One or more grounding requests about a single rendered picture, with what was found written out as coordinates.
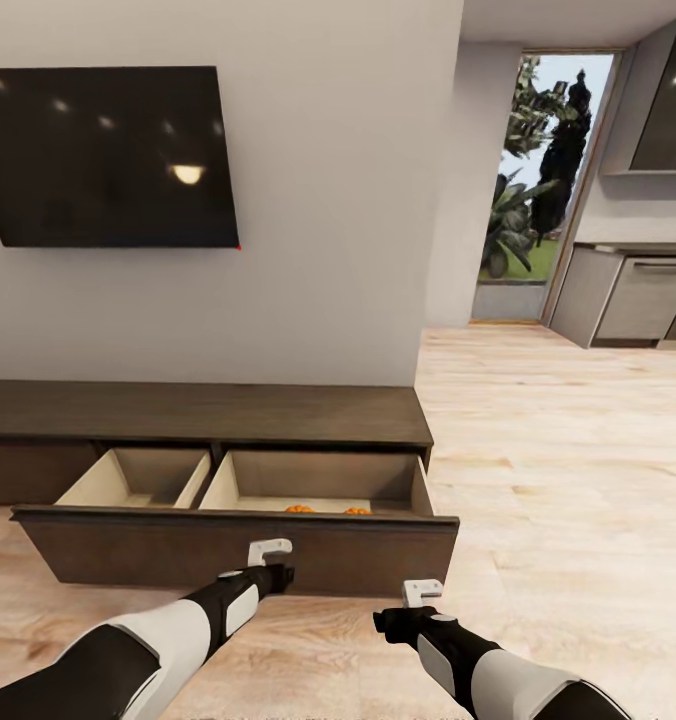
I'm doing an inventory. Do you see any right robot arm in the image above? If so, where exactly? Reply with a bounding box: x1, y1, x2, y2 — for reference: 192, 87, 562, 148
373, 579, 635, 720

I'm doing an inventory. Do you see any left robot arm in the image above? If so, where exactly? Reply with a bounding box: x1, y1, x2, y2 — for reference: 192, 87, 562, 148
0, 539, 295, 720

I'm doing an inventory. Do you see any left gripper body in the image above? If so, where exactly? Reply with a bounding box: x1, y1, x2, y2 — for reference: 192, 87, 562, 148
249, 563, 287, 598

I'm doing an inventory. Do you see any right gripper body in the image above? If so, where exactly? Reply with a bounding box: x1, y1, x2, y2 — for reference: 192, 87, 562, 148
382, 605, 437, 647

